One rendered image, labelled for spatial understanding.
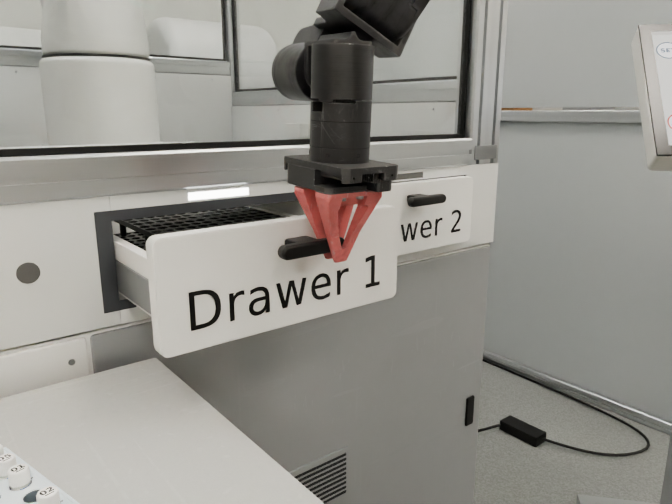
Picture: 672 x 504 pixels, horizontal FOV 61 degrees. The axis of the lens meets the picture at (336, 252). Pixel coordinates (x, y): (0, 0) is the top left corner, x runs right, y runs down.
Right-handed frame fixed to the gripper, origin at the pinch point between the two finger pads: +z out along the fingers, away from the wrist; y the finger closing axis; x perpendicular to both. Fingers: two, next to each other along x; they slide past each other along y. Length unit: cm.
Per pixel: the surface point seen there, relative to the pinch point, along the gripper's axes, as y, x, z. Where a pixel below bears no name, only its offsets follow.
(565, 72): 74, -156, -24
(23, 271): 18.4, 25.2, 2.9
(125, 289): 16.0, 16.1, 5.8
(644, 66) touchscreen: 11, -79, -21
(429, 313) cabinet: 18.6, -35.1, 20.8
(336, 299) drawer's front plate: 2.7, -2.4, 6.4
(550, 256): 70, -156, 42
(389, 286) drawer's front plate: 2.8, -10.3, 6.5
